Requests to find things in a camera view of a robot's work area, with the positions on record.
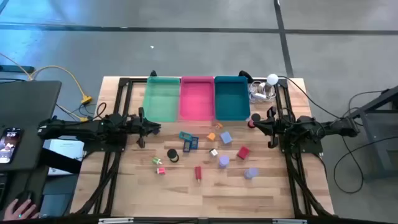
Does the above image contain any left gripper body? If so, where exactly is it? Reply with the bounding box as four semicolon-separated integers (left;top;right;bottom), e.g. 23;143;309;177
126;106;150;149

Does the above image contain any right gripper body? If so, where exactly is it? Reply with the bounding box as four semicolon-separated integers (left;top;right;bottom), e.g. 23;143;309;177
262;105;282;150

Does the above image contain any red square charger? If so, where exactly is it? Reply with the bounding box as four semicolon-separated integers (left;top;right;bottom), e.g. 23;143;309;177
236;146;251;160

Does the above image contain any light blue cube charger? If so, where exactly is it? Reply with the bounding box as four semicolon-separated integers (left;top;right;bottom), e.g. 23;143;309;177
220;131;233;145

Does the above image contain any orange capped hourglass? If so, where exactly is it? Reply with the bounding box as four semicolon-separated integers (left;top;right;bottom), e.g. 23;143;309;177
206;122;224;141

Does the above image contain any black capped yellow sand hourglass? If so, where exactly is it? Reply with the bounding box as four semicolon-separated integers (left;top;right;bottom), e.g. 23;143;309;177
167;148;180;164

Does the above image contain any green plastic bin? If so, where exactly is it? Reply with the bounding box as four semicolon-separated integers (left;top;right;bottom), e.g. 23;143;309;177
142;77;181;123

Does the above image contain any white light bulb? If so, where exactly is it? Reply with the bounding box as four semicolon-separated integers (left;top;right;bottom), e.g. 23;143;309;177
262;73;280;94

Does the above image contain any teal plastic bin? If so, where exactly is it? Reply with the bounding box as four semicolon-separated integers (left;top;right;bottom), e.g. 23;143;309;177
213;75;251;121

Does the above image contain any pink plastic bin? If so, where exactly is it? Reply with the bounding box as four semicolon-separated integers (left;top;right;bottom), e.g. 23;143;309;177
179;76;216;121

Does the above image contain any white booklet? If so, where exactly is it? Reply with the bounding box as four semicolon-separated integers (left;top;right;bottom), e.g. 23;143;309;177
43;139;85;177

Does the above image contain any black bar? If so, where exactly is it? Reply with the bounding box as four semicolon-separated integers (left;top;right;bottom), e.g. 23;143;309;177
39;147;83;175

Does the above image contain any grey metal table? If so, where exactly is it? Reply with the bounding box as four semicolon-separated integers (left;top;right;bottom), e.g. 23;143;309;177
343;85;398;181

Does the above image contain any dark grey desk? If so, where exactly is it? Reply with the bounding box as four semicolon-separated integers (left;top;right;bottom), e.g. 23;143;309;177
0;80;63;172

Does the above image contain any black smartphone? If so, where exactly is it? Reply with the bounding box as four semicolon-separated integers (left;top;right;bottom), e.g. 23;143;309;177
0;126;24;165

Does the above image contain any black power strip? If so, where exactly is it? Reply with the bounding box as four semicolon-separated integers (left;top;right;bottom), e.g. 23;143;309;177
0;64;35;74

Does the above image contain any black computer mouse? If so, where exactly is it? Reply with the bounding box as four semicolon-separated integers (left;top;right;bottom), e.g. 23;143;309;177
12;190;35;215

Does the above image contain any person's hand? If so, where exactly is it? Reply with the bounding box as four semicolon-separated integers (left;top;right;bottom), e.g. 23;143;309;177
2;198;40;222

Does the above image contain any white coiled cable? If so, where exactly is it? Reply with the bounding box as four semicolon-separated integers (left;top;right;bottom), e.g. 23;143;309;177
248;80;277;104

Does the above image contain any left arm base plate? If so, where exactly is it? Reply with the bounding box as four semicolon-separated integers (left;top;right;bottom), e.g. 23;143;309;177
82;136;128;154

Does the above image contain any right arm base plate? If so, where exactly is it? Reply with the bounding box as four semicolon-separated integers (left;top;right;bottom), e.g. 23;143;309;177
281;136;324;156

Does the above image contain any black aluminium table frame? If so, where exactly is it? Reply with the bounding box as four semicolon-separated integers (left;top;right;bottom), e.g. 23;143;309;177
70;76;335;218

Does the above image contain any thin black cable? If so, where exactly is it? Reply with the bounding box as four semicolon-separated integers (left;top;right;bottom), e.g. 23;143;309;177
277;74;343;121

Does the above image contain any yellow cable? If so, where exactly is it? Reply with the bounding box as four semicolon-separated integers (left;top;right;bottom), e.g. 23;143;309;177
0;52;93;123

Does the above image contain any black floor cable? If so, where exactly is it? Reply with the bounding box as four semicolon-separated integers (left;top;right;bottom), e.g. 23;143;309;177
333;90;398;194

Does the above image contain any silver bracket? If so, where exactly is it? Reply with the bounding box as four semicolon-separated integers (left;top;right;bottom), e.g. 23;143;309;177
98;217;134;224
272;218;308;224

